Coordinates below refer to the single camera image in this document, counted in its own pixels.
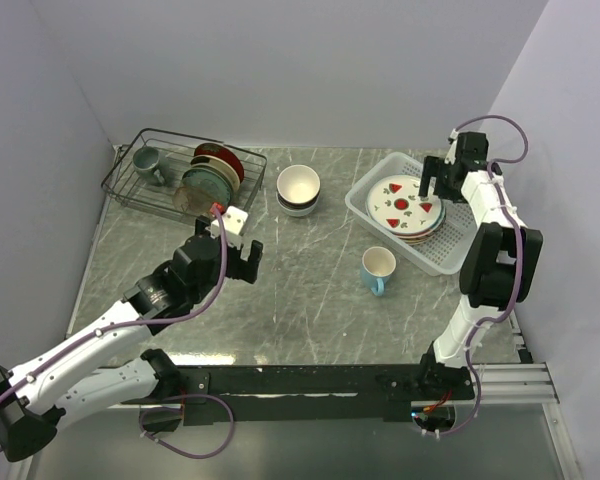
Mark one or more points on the red rimmed bottom plate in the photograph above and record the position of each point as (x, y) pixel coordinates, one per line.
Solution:
(413, 225)

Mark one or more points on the clear brown glass plate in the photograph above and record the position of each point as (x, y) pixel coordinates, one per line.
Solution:
(196, 202)

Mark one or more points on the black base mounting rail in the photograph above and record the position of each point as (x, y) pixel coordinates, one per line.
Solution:
(285, 393)

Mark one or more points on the cream plate in rack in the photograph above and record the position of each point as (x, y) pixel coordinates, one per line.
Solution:
(220, 167)

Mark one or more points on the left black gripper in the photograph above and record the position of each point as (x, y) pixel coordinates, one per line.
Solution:
(242, 268)

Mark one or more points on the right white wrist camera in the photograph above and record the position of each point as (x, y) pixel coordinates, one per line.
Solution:
(451, 153)

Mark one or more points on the white top bowl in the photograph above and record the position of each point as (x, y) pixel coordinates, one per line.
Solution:
(298, 184)

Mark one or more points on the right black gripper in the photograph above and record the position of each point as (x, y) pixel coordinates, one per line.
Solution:
(430, 170)

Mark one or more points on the grey ceramic mug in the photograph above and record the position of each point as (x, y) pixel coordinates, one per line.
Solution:
(147, 163)

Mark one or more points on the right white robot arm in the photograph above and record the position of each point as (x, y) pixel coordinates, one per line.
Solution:
(498, 268)

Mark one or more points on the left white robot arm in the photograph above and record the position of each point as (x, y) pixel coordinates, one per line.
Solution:
(68, 383)

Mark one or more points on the dark striped bottom bowl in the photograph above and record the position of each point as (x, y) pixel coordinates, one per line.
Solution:
(297, 210)

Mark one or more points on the black wire dish rack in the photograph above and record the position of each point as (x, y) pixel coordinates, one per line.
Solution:
(175, 153)

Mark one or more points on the white watermelon pattern plate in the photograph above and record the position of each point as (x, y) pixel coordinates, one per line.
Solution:
(395, 205)

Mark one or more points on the dark red plate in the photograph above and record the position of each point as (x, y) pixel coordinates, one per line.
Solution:
(223, 153)

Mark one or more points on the white plastic perforated bin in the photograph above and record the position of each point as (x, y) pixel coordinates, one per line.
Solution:
(442, 254)

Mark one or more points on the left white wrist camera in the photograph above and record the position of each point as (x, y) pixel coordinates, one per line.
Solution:
(234, 221)

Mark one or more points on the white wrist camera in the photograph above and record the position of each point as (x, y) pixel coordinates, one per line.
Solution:
(234, 221)
(451, 153)

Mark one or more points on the teal patterned plate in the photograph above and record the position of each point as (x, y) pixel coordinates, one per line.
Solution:
(211, 182)

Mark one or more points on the light blue mug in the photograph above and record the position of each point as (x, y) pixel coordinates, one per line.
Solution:
(378, 264)

